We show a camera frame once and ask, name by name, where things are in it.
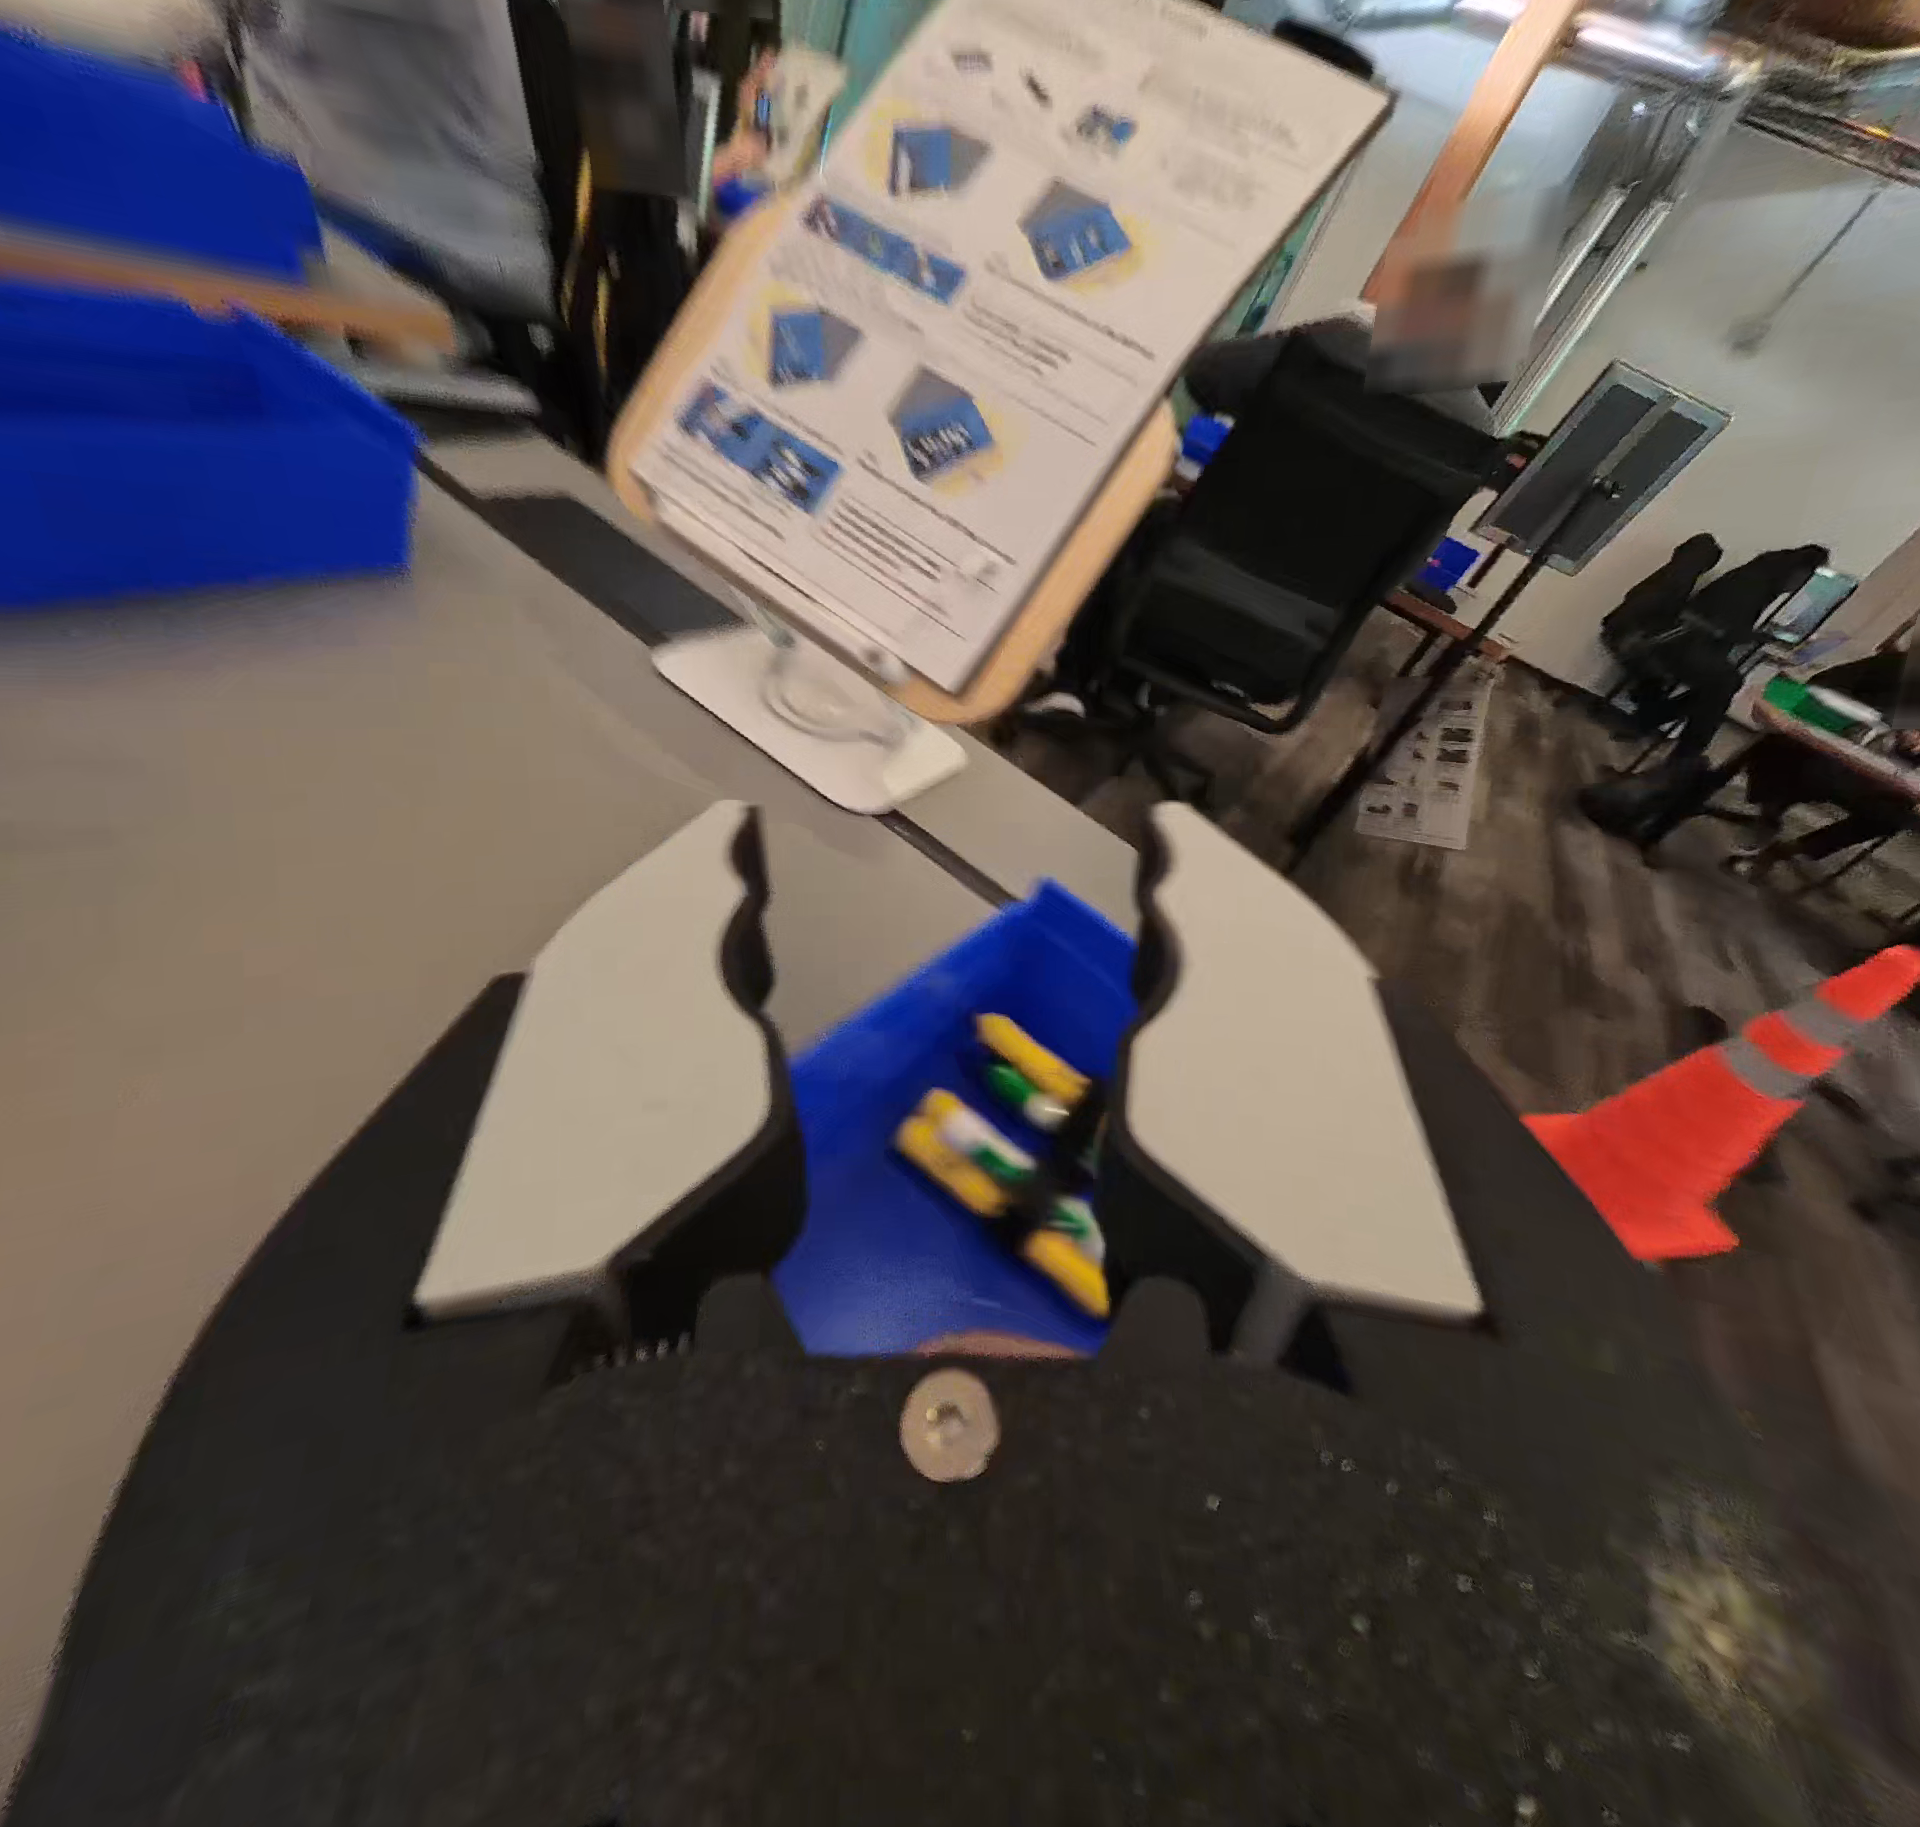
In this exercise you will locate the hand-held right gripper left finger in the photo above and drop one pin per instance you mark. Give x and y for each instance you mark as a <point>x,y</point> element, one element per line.
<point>615,1077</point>

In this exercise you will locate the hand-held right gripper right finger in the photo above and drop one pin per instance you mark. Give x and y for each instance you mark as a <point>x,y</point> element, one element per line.
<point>1289,1108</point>

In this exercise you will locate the small blue bin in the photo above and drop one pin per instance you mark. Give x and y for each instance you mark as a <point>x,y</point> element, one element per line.
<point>883,1242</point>

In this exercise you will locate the grey desk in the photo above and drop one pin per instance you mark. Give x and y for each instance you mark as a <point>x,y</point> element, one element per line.
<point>302,837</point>

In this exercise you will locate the printed paper sheet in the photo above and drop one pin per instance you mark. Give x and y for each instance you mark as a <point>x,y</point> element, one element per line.
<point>1424,775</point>

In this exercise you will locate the orange traffic cone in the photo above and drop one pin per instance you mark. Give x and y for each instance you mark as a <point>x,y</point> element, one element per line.
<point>1665,1122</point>

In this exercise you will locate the black office chair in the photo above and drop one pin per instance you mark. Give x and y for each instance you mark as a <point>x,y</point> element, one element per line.
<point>1289,552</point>

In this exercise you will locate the wooden clipboard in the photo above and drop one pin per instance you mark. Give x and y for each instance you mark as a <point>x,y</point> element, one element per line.
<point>1095,568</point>

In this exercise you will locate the black chair with jacket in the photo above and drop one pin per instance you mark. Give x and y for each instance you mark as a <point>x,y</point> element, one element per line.
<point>1693,658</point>

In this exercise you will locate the wooden side table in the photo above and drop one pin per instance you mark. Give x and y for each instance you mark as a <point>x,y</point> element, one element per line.
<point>1843,763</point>

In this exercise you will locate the grey panel on stand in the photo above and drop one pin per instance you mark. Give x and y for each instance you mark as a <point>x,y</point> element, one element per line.
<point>1598,469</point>

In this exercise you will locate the large blue bin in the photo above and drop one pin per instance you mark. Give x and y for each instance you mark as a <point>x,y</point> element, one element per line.
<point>180,463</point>
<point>135,154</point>

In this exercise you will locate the printed instruction sheet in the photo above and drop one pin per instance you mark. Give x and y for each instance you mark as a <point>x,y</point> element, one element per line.
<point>1022,283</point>

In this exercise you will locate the wooden post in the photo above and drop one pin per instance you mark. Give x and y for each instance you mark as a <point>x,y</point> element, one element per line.
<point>1486,116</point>

